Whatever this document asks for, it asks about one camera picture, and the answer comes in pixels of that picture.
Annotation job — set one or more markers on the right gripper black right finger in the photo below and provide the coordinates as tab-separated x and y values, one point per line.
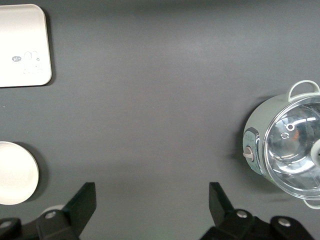
222	202

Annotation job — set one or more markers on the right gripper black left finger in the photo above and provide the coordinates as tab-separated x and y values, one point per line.
82	200

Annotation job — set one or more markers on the round beige plate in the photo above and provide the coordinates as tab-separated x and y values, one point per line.
15	172

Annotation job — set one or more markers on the beige tray with rabbit print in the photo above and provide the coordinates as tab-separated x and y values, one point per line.
22	32

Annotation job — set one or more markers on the pale green electric pot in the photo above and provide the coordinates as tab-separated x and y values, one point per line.
257	115

